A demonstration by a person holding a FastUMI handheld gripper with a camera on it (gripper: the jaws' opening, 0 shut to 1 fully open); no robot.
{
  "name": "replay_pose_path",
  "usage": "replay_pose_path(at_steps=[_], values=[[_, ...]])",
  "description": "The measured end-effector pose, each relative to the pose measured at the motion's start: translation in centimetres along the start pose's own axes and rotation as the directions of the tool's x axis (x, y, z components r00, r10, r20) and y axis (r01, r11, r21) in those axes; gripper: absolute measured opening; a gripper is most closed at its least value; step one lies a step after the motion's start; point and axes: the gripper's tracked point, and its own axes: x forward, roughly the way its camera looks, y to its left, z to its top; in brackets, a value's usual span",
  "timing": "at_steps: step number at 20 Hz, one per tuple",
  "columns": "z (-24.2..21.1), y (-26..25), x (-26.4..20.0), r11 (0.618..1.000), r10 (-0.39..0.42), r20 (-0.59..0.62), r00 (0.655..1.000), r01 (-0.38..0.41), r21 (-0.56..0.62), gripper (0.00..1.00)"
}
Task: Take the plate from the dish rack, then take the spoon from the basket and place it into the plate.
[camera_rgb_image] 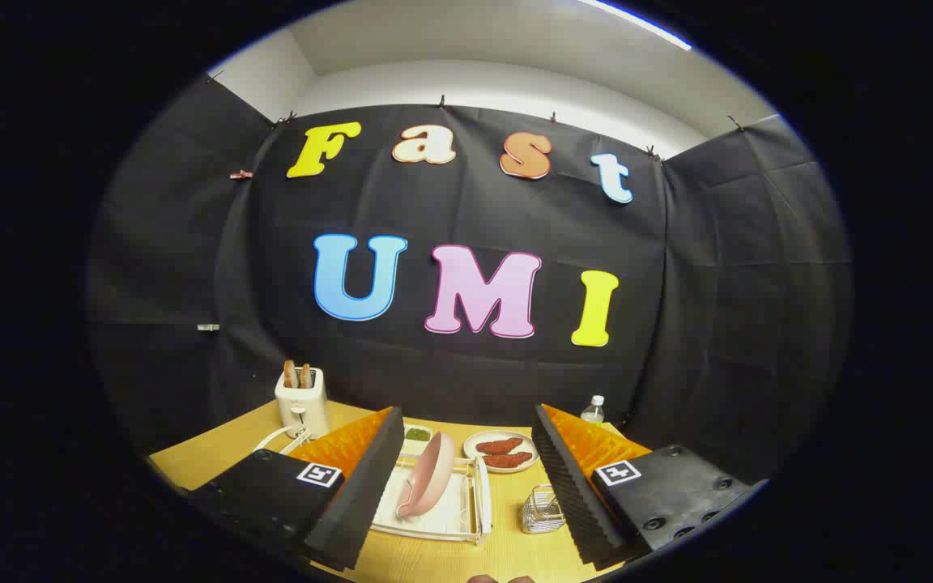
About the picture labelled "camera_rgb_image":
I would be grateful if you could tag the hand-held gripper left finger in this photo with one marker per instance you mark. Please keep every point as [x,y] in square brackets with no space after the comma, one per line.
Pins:
[369,486]

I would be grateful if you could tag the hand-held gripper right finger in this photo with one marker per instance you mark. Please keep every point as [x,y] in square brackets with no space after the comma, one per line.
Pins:
[568,494]

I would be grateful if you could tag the pink plate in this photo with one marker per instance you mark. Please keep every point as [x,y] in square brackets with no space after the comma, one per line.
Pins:
[428,478]

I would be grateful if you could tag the white plate with meat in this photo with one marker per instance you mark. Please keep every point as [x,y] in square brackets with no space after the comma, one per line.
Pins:
[472,453]

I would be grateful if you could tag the red meat piece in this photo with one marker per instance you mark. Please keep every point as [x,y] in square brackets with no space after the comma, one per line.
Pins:
[509,460]
[500,445]

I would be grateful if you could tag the white divided grain tray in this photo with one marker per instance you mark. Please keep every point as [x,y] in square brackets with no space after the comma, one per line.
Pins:
[417,434]

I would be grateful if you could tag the green label drink bottle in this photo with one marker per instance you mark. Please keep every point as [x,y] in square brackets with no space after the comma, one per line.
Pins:
[593,413]

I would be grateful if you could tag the white toaster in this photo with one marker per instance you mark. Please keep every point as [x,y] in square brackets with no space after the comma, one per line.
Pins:
[303,409]

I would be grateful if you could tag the toast bread slice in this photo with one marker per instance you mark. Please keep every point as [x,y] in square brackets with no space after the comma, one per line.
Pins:
[290,374]
[305,376]

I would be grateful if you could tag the black backdrop cloth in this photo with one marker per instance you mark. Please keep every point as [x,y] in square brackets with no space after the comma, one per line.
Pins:
[475,380]

